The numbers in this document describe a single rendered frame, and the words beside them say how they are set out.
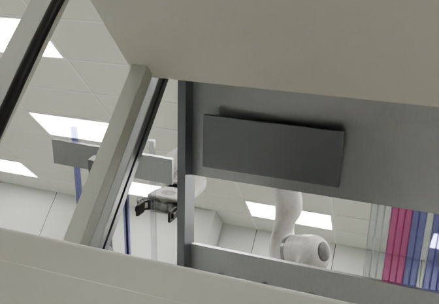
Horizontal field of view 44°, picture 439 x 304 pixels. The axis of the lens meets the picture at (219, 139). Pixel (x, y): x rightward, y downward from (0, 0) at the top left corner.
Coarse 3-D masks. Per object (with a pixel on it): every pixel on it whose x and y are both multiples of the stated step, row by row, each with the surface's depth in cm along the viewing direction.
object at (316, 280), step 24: (192, 264) 135; (216, 264) 133; (240, 264) 130; (264, 264) 128; (288, 264) 126; (288, 288) 128; (312, 288) 126; (336, 288) 124; (360, 288) 122; (384, 288) 120; (408, 288) 118
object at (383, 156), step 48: (240, 96) 118; (288, 96) 115; (192, 144) 125; (240, 144) 117; (288, 144) 114; (336, 144) 110; (384, 144) 111; (432, 144) 108; (336, 192) 117; (384, 192) 114; (432, 192) 110
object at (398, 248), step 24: (384, 216) 116; (408, 216) 115; (432, 216) 113; (384, 240) 118; (408, 240) 116; (432, 240) 114; (384, 264) 120; (408, 264) 118; (432, 264) 116; (432, 288) 117
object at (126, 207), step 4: (128, 196) 145; (128, 200) 145; (124, 204) 145; (128, 204) 146; (124, 208) 146; (128, 208) 146; (124, 212) 146; (128, 212) 146; (124, 216) 147; (128, 216) 147; (124, 220) 147; (128, 220) 147; (124, 224) 148; (128, 224) 147; (124, 228) 148; (128, 228) 148; (124, 232) 149; (128, 232) 148; (124, 236) 149; (128, 236) 149; (124, 240) 150; (128, 240) 149; (124, 244) 150; (128, 244) 150; (128, 248) 150; (128, 252) 151
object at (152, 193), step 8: (152, 144) 136; (152, 152) 136; (152, 184) 140; (152, 192) 141; (152, 200) 142; (152, 208) 143; (152, 216) 144; (152, 224) 145; (152, 232) 146; (152, 240) 147; (152, 248) 148; (152, 256) 149
